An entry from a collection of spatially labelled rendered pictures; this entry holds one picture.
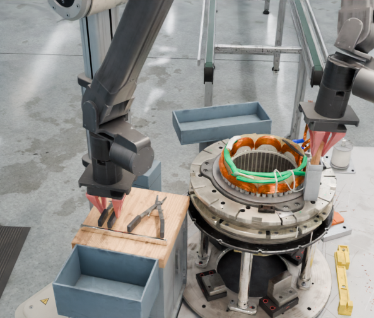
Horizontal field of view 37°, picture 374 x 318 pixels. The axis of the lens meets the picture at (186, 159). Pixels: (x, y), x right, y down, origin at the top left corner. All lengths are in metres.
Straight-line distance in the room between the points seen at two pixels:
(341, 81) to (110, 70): 0.41
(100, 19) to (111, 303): 0.67
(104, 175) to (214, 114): 0.58
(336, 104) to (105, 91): 0.42
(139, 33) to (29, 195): 2.24
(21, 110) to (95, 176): 2.78
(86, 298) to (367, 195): 1.00
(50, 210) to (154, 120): 1.01
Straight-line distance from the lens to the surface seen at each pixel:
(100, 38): 1.39
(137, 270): 1.11
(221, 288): 1.35
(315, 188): 1.17
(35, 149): 3.40
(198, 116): 1.55
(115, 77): 0.93
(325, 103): 1.06
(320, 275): 1.45
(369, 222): 1.67
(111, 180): 1.06
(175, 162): 3.18
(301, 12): 3.18
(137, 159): 0.97
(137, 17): 0.87
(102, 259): 1.12
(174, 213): 1.17
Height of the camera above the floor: 1.82
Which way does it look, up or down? 35 degrees down
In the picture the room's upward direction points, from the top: straight up
